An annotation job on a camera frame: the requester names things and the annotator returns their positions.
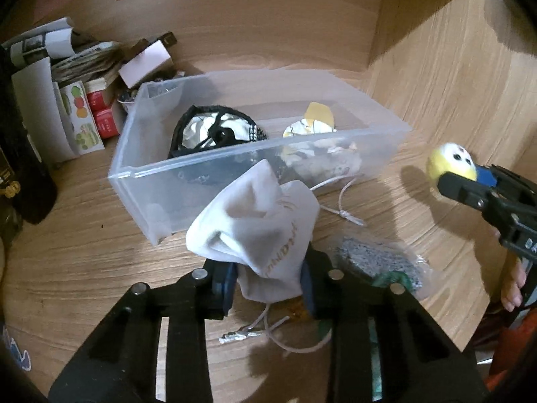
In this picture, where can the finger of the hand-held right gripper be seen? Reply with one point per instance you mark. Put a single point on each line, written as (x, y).
(488, 176)
(461, 189)

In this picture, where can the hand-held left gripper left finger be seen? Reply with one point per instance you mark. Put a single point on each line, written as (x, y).
(223, 287)

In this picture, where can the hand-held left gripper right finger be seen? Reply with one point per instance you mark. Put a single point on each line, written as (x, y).
(309, 291)

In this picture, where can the yellow plush ball toy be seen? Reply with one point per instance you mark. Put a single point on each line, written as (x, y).
(449, 161)

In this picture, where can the clear plastic storage box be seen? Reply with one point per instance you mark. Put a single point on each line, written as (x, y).
(260, 155)

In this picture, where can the person's right hand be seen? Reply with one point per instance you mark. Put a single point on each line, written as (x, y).
(512, 287)

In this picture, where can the clear bag with grey item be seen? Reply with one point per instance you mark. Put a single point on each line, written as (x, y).
(373, 260)

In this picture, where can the red object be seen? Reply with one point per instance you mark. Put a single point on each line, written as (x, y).
(514, 344)

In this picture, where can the black mesh pouch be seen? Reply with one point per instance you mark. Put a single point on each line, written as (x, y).
(209, 130)

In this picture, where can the yellow and white plush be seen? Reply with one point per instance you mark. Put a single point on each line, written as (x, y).
(312, 121)

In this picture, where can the red small box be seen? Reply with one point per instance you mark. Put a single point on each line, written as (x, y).
(97, 100)
(105, 124)

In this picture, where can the fruit sticker sheet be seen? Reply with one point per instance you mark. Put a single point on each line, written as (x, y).
(82, 121)

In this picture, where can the blue and white sticker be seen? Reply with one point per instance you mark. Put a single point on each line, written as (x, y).
(14, 350)

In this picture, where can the black bottle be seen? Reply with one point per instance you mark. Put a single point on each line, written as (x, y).
(25, 163)

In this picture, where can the white card box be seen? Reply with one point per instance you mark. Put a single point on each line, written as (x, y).
(144, 64)

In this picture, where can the stack of books and papers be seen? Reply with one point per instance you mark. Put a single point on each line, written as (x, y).
(37, 105)

